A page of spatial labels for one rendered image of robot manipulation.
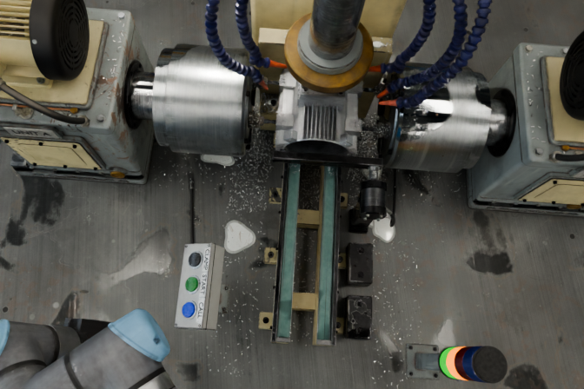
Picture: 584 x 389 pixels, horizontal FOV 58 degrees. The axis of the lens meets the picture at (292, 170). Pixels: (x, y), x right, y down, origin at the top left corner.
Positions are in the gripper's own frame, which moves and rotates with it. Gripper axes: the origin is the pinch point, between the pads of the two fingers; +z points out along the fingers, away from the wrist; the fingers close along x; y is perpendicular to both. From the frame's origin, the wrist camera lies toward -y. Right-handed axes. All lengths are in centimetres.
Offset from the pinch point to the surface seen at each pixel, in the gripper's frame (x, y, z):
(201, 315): -3.3, 10.2, 7.9
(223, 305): 8.7, 14.7, 32.7
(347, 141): -28, 49, 21
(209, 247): -3.4, 23.7, 8.0
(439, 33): -40, 99, 61
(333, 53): -33, 58, 0
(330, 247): -18.4, 28.5, 35.2
